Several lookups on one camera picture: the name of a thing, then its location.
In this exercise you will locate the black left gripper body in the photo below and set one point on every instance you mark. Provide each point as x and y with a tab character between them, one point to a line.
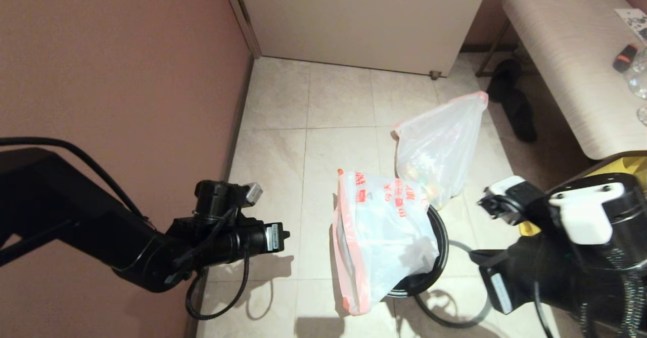
265	239

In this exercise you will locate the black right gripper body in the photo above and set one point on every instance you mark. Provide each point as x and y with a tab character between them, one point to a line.
510	277

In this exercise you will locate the white red-printed bag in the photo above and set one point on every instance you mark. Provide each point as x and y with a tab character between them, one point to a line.
384	227

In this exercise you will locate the white trash bag with rubbish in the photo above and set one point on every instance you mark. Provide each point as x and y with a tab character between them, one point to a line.
440	146

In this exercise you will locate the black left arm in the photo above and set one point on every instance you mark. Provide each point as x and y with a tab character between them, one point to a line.
76	216

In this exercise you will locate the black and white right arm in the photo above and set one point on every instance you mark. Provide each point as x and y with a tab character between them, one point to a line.
596	257

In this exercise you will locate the black round trash bin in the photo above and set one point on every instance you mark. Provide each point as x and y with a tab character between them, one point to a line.
441	242

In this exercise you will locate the yellow fabric bag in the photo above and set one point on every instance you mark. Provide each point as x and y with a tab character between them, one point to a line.
629	165

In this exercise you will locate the dark baseboard strip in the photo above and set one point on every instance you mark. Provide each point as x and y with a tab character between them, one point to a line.
235	141

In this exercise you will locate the black slipper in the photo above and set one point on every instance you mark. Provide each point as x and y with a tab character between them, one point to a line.
505	73
520	118

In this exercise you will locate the clear drinking glass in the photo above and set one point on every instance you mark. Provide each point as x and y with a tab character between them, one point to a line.
643	115
638	78

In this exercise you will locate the small metal door stop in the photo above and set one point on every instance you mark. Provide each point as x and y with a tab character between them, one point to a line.
433	76

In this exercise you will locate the beige wood-grain bench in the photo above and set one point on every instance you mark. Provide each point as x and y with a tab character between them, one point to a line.
566	65

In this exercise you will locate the white door panel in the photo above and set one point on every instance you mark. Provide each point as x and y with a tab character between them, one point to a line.
364	19

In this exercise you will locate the black remote with red button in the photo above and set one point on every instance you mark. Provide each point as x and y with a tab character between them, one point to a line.
625	57

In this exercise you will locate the printed paper card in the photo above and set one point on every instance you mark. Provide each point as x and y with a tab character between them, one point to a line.
632	22

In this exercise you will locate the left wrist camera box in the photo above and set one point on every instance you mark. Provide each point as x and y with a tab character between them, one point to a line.
253	194

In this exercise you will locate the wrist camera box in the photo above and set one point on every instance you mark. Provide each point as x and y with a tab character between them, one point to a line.
253	194
508	196

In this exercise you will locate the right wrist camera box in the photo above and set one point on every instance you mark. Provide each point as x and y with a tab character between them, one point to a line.
508	196

